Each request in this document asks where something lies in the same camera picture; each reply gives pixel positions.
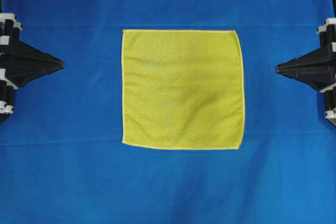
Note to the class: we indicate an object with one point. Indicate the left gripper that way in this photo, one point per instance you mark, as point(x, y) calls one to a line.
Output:
point(10, 29)

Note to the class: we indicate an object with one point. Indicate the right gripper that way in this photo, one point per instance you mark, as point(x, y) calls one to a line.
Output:
point(318, 80)

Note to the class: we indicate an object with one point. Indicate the yellow-green towel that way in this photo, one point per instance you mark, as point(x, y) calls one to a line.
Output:
point(182, 89)

